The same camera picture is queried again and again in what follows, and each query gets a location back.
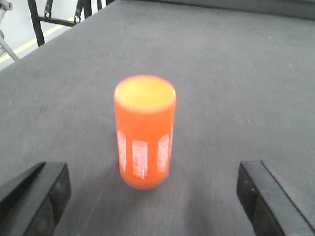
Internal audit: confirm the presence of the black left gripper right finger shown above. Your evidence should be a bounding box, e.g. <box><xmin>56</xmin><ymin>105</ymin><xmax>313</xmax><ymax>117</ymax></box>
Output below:
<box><xmin>236</xmin><ymin>161</ymin><xmax>315</xmax><ymax>236</ymax></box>

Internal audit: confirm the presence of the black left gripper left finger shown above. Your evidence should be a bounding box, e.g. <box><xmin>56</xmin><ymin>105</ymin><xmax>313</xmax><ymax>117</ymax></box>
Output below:
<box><xmin>0</xmin><ymin>162</ymin><xmax>71</xmax><ymax>236</ymax></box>

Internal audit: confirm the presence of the orange cylindrical capacitor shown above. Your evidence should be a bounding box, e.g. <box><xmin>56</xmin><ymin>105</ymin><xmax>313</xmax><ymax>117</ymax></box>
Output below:
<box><xmin>114</xmin><ymin>75</ymin><xmax>177</xmax><ymax>190</ymax></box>

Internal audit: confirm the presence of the black metal frame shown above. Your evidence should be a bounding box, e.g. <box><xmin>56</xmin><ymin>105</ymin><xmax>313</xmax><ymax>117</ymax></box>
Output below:
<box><xmin>27</xmin><ymin>0</ymin><xmax>116</xmax><ymax>47</ymax></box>

